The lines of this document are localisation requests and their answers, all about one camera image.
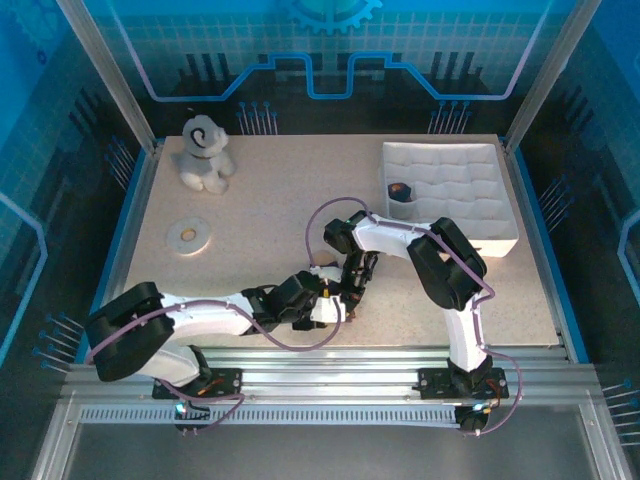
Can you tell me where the slotted grey cable duct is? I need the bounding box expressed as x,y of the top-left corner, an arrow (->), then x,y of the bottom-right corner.
77,405 -> 464,427

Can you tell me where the black cable connector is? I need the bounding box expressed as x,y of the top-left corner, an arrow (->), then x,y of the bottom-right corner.
457,404 -> 494,436
173,396 -> 211,435

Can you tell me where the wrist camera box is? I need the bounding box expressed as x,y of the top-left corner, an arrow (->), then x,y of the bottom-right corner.
308,264 -> 345,282
309,294 -> 347,324

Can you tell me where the aluminium frame post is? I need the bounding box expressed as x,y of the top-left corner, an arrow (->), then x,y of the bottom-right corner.
55,0 -> 164,154
503,0 -> 604,151

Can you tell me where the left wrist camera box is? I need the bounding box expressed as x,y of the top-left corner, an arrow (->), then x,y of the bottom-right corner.
309,294 -> 347,324

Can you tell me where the white tape roll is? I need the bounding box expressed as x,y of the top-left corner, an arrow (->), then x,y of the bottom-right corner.
167,216 -> 211,256

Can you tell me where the blue table edge strip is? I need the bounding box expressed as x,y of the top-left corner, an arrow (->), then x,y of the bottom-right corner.
74,149 -> 151,364
514,149 -> 589,364

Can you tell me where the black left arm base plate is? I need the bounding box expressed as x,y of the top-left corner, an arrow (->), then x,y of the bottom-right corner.
152,367 -> 245,401

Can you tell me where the grey white plush dog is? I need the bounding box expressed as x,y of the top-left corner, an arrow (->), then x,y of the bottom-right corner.
171,114 -> 236,192

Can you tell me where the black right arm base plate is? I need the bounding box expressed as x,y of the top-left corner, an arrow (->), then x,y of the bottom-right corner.
417,367 -> 510,401

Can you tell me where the purple sock navy toe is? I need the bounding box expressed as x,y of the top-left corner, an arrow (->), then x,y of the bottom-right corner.
387,181 -> 416,204

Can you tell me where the white fabric organizer box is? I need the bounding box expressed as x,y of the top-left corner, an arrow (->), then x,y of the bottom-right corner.
381,141 -> 520,259

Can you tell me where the aluminium mounting rail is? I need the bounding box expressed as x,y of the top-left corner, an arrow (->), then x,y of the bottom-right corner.
59,346 -> 601,401

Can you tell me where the grey metal front panel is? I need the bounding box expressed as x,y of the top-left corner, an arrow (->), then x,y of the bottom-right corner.
64,422 -> 601,480

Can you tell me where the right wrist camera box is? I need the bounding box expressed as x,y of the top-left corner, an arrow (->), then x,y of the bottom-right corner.
308,264 -> 345,282

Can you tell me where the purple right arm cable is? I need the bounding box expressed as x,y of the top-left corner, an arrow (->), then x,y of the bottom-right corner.
305,197 -> 525,437

